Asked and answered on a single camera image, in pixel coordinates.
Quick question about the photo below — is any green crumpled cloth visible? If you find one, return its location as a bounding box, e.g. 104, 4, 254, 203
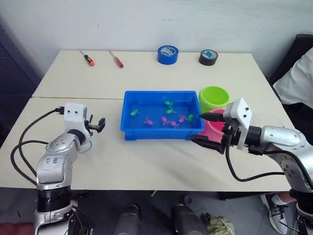
207, 214, 236, 235

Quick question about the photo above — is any pink plastic bucket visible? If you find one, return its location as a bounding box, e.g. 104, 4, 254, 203
202, 108, 227, 143

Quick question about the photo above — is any dark blue partition panel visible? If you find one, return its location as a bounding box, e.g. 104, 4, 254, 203
0, 23, 43, 149

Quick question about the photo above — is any thin blue wire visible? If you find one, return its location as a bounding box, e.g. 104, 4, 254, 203
79, 140, 94, 154

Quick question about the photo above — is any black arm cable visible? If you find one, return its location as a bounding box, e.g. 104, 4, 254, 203
224, 139, 313, 190
11, 107, 66, 187

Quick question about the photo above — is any black cable bundle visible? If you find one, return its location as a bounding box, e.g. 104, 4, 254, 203
70, 195, 95, 235

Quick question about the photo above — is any green plastic bucket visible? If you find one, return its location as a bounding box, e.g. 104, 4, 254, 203
198, 85, 231, 114

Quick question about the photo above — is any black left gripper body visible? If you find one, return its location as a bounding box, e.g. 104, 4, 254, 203
84, 119, 99, 135

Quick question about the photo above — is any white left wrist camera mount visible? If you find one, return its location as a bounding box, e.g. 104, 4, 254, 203
63, 102, 90, 132

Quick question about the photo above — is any black tape roll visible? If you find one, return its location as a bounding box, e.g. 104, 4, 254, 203
198, 49, 219, 67

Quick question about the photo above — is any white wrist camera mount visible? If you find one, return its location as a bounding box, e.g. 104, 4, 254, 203
63, 102, 90, 132
223, 97, 253, 150

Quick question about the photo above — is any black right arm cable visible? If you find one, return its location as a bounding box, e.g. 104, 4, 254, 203
224, 139, 313, 190

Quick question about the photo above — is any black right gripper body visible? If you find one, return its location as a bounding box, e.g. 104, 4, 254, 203
221, 117, 242, 149

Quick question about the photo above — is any blue plastic water tub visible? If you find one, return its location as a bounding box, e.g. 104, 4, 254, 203
120, 90, 205, 141

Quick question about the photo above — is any dark rounded shape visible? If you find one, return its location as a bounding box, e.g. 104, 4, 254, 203
173, 204, 209, 235
114, 204, 143, 235

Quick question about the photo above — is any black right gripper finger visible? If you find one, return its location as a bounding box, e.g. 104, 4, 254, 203
198, 112, 226, 123
189, 134, 225, 155

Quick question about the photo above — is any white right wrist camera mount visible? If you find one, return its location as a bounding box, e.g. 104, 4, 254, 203
223, 97, 253, 150

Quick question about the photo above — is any black orange handled screwdriver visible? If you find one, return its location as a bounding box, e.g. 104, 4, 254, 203
78, 49, 96, 67

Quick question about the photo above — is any person in white shirt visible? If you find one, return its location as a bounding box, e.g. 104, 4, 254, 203
272, 47, 313, 110

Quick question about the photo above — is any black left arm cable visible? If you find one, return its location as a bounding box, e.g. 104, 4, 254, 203
11, 107, 66, 187

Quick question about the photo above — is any white grey sneaker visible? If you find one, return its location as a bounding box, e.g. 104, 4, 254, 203
260, 193, 290, 235

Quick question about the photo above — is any red handled screwdriver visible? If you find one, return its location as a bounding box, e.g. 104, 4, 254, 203
109, 49, 124, 69

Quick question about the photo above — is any blue tape roll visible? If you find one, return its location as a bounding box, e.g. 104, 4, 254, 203
156, 45, 179, 66

